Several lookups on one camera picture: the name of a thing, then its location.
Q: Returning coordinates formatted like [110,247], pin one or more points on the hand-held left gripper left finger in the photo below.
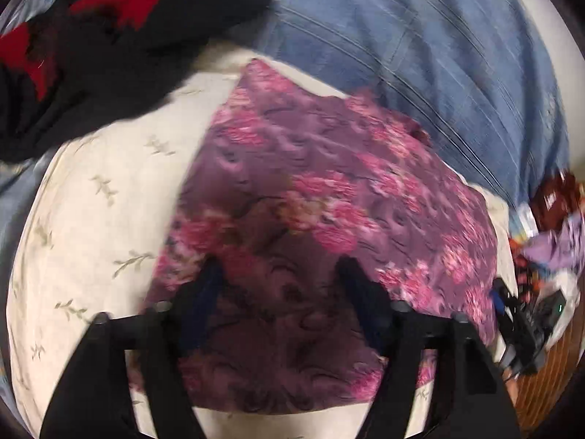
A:
[201,302]

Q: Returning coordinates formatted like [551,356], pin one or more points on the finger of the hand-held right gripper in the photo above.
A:
[501,297]

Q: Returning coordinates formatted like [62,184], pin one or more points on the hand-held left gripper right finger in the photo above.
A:
[365,302]

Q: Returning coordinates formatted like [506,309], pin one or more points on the purple floral shirt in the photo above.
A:
[320,183]

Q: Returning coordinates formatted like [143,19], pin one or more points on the colourful striped cloth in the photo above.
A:
[523,270]

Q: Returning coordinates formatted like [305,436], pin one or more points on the light purple cloth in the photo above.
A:
[548,249]

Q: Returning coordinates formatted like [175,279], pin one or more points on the dark red plastic bag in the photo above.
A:
[555,201]

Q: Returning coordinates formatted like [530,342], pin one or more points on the cream leaf-print bed sheet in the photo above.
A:
[91,238]

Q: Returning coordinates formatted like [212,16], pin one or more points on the grey striped blanket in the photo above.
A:
[18,201]

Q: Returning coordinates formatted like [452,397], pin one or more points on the black and red garment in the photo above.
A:
[114,68]

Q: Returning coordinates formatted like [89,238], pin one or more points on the blue plaid quilt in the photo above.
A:
[434,55]

